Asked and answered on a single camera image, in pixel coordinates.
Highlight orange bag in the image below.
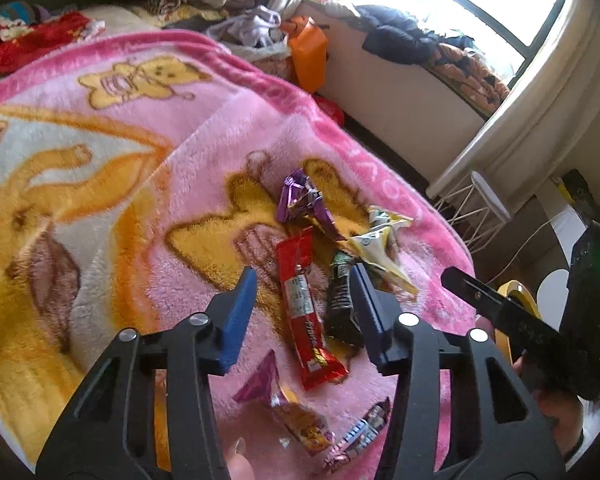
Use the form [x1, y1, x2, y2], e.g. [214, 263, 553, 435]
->
[287, 17, 328, 93]

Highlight orange patterned quilt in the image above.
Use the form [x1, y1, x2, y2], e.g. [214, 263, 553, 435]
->
[425, 35, 511, 118]

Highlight purple foil wrapper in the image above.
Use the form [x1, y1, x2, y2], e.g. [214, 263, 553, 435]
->
[275, 170, 348, 242]

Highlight grey white clothes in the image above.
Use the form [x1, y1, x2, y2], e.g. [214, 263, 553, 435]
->
[207, 5, 286, 48]

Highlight person's left hand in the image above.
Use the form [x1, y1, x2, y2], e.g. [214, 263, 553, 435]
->
[227, 437, 256, 480]

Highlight pink printed blanket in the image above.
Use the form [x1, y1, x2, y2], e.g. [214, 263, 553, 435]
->
[0, 30, 476, 480]

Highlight yellow white wrapper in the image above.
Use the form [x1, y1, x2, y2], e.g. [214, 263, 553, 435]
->
[349, 205, 420, 297]

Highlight wide cream curtain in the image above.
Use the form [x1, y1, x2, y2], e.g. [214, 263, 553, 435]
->
[425, 25, 600, 201]

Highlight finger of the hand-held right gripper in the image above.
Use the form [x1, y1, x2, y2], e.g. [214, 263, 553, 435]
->
[440, 266, 565, 357]

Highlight pink silver wrapper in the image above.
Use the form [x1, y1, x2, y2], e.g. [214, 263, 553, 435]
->
[322, 397, 392, 476]

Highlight black snack wrapper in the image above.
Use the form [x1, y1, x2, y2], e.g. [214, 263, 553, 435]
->
[324, 250, 367, 347]

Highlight dark jacket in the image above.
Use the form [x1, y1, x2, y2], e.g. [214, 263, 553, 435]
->
[355, 4, 443, 67]

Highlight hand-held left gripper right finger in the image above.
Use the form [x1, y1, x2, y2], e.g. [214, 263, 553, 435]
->
[349, 262, 566, 480]

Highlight white window seat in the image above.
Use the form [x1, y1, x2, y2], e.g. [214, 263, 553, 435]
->
[300, 0, 486, 171]

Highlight black bag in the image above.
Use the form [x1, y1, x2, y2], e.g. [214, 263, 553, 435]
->
[560, 170, 600, 221]

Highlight yellow-rimmed black trash bin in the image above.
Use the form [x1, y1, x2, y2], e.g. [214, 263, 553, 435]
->
[495, 281, 543, 366]

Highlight white vanity desk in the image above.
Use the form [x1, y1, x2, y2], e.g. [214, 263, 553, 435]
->
[542, 180, 596, 271]

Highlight red snack bar wrapper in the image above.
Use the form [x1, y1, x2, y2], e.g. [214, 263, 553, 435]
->
[274, 226, 350, 392]

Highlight purple orange candy wrapper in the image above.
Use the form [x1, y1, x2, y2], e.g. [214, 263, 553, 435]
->
[231, 349, 331, 458]

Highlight red plastic bag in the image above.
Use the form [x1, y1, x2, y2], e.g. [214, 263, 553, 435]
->
[312, 95, 346, 126]

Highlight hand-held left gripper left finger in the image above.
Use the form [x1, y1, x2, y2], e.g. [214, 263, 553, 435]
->
[35, 266, 258, 480]

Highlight colourful printed cloth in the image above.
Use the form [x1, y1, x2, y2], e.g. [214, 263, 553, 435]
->
[0, 2, 56, 41]

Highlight floral fabric bag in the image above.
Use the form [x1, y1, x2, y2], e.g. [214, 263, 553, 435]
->
[240, 45, 296, 81]

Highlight red cloth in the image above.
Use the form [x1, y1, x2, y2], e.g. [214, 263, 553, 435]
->
[0, 10, 106, 73]

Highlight white wire stool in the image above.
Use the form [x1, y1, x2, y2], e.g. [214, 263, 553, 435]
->
[432, 170, 512, 256]

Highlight person's right hand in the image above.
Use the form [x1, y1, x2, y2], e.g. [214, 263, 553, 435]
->
[512, 355, 586, 461]

